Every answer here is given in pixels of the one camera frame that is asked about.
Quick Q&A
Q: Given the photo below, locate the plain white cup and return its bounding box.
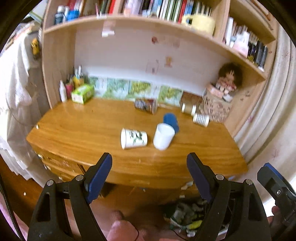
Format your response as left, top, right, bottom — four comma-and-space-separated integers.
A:
153, 123, 175, 151

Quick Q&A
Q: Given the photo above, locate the grey checked paper cup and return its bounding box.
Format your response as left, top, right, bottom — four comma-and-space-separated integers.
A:
193, 113, 210, 127

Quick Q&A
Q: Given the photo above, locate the white panda print cup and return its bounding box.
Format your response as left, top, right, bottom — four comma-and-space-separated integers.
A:
120, 128, 148, 150

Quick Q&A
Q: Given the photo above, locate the brown white paper cup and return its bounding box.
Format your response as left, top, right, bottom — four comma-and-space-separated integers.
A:
181, 103, 197, 116

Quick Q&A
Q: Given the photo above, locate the blue plastic cup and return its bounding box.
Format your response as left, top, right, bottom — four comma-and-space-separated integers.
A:
163, 113, 180, 133

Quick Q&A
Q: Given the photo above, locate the robot print plastic cup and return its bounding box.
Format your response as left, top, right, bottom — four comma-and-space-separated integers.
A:
134, 98, 158, 114

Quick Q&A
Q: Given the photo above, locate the wooden desk drawer unit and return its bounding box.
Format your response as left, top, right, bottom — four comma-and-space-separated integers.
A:
30, 141, 200, 200

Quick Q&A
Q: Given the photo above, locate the white lace cloth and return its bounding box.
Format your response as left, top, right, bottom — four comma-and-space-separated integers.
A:
1, 33, 53, 186

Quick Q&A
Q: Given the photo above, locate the brown haired doll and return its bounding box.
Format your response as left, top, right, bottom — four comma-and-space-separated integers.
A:
215, 62, 243, 103

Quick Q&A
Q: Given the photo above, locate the brown cardboard box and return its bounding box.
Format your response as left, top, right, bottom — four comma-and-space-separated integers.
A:
179, 91, 202, 111

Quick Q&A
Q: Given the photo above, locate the white squeeze bottle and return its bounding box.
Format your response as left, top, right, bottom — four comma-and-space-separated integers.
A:
59, 80, 67, 102

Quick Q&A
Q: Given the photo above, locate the green tissue box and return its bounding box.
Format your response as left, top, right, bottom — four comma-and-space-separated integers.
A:
71, 84, 95, 104

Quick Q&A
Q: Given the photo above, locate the pink pen holder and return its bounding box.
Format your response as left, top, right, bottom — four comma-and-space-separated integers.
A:
65, 83, 74, 99

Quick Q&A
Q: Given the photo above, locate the grape picture strip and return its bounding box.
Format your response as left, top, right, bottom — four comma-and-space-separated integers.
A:
86, 76, 183, 106

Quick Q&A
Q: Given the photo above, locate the wooden bookshelf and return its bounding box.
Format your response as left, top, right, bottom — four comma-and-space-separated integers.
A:
42, 1, 278, 136

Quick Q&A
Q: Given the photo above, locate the yellow toy car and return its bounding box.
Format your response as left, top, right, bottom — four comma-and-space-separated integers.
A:
31, 38, 41, 59

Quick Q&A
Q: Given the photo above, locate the yellow mug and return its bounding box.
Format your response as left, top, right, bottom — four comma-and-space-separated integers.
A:
181, 14, 215, 36

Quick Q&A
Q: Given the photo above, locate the dark blue bottle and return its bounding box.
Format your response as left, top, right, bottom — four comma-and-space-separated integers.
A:
54, 5, 65, 25

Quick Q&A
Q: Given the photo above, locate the blue lidded jar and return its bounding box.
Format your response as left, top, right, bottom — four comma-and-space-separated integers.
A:
67, 10, 80, 21

